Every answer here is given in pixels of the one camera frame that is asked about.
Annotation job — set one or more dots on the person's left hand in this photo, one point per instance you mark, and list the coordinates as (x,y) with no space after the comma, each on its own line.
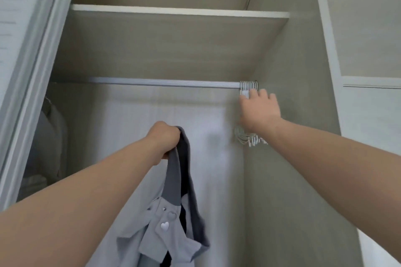
(159,138)

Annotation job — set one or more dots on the person's right hand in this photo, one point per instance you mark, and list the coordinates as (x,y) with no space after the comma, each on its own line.
(258,113)

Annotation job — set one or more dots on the person's right fingers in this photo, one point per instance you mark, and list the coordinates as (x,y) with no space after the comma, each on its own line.
(261,96)

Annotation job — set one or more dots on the person's left fingers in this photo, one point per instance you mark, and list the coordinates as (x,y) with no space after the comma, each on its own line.
(171,148)

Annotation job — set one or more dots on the grey garment with heart buttons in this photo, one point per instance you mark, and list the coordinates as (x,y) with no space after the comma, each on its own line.
(169,232)

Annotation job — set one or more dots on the person's right forearm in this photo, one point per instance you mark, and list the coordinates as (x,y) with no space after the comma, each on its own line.
(338,169)

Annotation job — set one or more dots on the person's left forearm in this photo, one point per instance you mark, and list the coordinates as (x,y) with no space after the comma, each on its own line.
(78,207)

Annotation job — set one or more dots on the bunch of white clothes hangers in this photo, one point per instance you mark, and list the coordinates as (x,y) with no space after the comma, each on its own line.
(249,140)

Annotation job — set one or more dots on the beige wardrobe shelf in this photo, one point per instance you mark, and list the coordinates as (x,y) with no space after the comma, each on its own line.
(169,44)

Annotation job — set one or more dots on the hanging grey clothes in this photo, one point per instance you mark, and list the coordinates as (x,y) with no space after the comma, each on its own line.
(50,138)

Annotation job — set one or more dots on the folded light clothes stack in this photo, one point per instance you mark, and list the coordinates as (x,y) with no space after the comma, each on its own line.
(33,187)

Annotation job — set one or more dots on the white sliding wardrobe door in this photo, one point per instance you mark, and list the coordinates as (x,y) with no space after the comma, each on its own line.
(28,41)

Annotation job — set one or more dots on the silver clothes rail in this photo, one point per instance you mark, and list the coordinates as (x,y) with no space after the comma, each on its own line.
(163,82)

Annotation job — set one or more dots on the beige wardrobe with white frame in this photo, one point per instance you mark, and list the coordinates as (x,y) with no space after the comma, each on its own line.
(297,182)

